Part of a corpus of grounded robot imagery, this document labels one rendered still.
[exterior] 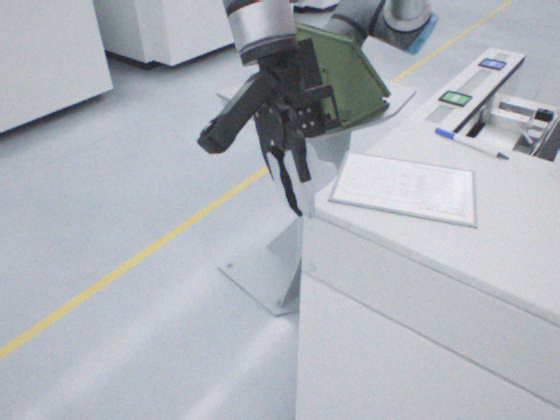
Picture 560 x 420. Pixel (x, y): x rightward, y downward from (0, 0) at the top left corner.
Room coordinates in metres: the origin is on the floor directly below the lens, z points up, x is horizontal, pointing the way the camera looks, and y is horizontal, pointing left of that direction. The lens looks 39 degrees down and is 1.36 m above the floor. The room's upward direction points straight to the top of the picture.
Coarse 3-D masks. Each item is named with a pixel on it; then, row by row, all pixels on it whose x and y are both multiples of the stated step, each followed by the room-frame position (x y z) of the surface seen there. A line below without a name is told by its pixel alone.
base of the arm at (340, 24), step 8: (336, 16) 1.27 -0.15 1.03; (344, 16) 1.25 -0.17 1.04; (328, 24) 1.26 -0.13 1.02; (336, 24) 1.24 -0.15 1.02; (344, 24) 1.24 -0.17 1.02; (352, 24) 1.24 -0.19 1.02; (336, 32) 1.22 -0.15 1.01; (344, 32) 1.22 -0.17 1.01; (352, 32) 1.23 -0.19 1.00; (360, 32) 1.24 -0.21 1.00; (360, 40) 1.23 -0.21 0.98
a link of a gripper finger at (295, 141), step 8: (288, 128) 0.46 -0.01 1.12; (296, 128) 0.46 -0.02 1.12; (288, 136) 0.46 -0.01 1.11; (296, 136) 0.45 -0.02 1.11; (304, 136) 0.46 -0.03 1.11; (288, 144) 0.46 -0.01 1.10; (296, 144) 0.45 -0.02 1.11; (304, 144) 0.45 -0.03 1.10; (296, 152) 0.44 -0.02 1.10; (304, 152) 0.45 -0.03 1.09; (296, 160) 0.44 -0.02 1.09; (304, 160) 0.44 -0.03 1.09; (296, 168) 0.44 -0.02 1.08; (304, 168) 0.44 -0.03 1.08; (304, 176) 0.44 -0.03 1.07
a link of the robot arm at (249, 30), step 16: (272, 0) 0.53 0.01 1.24; (288, 0) 0.56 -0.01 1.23; (240, 16) 0.53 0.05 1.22; (256, 16) 0.52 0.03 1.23; (272, 16) 0.52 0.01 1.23; (288, 16) 0.54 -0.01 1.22; (240, 32) 0.52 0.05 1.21; (256, 32) 0.51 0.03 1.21; (272, 32) 0.51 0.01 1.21; (288, 32) 0.52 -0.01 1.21; (240, 48) 0.53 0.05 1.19
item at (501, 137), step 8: (488, 128) 0.92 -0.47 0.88; (496, 128) 0.92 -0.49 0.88; (504, 128) 0.92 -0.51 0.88; (480, 136) 0.89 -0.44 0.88; (488, 136) 0.89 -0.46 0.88; (496, 136) 0.89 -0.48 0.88; (504, 136) 0.89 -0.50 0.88; (512, 136) 0.89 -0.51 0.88; (520, 136) 0.89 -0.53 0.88; (496, 144) 0.85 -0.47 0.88; (504, 144) 0.85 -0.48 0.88; (512, 144) 0.85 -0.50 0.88
